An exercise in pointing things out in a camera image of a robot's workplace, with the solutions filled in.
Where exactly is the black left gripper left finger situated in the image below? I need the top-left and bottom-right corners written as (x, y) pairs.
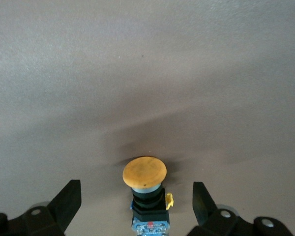
top-left (0, 179), bottom-right (82, 236)

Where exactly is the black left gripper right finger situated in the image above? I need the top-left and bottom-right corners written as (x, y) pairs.
top-left (186, 181), bottom-right (295, 236)

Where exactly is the orange mushroom push button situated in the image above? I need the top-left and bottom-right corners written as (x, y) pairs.
top-left (122, 156), bottom-right (175, 236)

